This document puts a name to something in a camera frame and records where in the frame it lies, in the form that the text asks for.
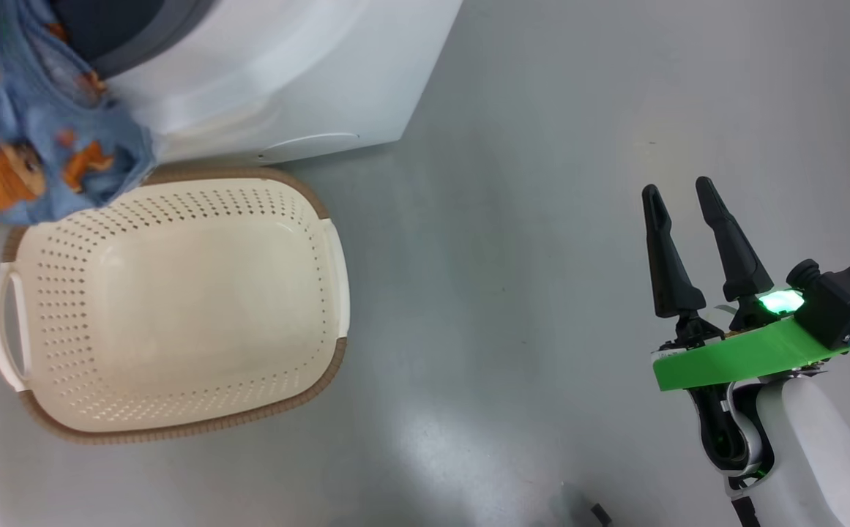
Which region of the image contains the blue cartoon print garment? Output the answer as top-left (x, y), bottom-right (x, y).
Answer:
top-left (0, 0), bottom-right (156, 225)

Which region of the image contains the white front-load washing machine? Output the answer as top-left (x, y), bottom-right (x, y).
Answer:
top-left (51, 0), bottom-right (463, 168)

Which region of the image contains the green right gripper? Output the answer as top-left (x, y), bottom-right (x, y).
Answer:
top-left (642, 176), bottom-right (850, 392)

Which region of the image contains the round white filter cover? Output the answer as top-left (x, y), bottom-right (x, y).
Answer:
top-left (258, 132), bottom-right (361, 163)

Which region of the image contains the cream perforated laundry basket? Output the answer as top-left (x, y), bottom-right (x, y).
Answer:
top-left (0, 167), bottom-right (351, 445)

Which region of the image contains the grey rubber door gasket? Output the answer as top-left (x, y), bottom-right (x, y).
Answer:
top-left (51, 0), bottom-right (217, 78)

